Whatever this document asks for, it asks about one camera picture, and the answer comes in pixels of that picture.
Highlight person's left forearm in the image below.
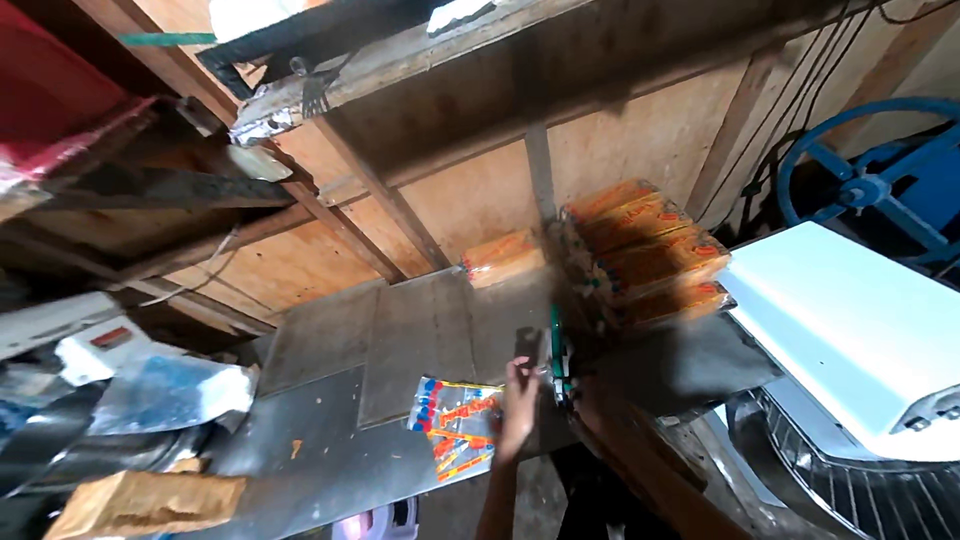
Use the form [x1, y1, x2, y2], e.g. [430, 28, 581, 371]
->
[475, 455, 520, 540]

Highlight white metal machine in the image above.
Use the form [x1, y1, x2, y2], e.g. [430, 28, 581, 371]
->
[717, 220, 960, 462]

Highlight green strip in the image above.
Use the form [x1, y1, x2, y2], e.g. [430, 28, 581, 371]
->
[118, 32, 218, 47]

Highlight green bag sealer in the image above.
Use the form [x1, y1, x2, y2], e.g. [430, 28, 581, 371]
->
[549, 303, 574, 408]

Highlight person's right hand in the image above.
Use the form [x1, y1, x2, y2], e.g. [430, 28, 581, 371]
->
[566, 377, 631, 453]

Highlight gray flat board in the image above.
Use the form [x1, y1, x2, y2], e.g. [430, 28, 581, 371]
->
[459, 261, 555, 388]
[256, 278, 385, 399]
[357, 266, 478, 431]

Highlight person's left hand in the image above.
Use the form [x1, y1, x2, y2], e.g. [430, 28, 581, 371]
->
[491, 356, 540, 464]

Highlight small orange bread package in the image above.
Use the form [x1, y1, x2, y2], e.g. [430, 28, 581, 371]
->
[460, 228, 547, 290]

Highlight blue clear plastic bag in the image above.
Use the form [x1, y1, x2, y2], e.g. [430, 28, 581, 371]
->
[88, 352, 258, 437]

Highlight purple white container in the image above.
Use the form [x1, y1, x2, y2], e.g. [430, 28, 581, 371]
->
[331, 495, 420, 540]

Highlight blue spoked wheel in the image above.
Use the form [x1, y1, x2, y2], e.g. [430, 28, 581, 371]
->
[777, 96, 960, 264]

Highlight white box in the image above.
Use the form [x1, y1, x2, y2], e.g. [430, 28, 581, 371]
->
[0, 291, 125, 363]

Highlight clear orange-printed plastic bags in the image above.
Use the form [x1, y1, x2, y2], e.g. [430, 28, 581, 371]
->
[408, 375, 505, 483]

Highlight round metal wire guard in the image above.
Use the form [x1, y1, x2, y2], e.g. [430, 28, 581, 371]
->
[726, 386, 960, 540]

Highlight overhead wooden shelf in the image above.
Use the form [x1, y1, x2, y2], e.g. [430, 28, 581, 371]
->
[228, 0, 597, 147]

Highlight red plastic cover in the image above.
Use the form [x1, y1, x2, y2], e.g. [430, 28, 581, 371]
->
[0, 0, 155, 183]

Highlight wooden side shelf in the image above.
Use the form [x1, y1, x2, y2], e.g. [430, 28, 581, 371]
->
[0, 97, 300, 290]

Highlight orange printed bread bag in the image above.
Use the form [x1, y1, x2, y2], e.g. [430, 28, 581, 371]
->
[594, 225, 731, 301]
[561, 177, 659, 225]
[579, 191, 693, 258]
[616, 279, 738, 330]

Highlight person's legs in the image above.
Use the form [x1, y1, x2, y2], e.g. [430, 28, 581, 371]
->
[549, 442, 654, 540]

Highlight black cables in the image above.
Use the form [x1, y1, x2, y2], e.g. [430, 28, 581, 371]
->
[697, 0, 886, 232]

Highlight white package with red label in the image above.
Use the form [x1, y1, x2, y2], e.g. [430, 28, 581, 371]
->
[54, 314, 187, 388]

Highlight thin white cable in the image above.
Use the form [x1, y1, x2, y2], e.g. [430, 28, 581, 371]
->
[138, 227, 238, 309]

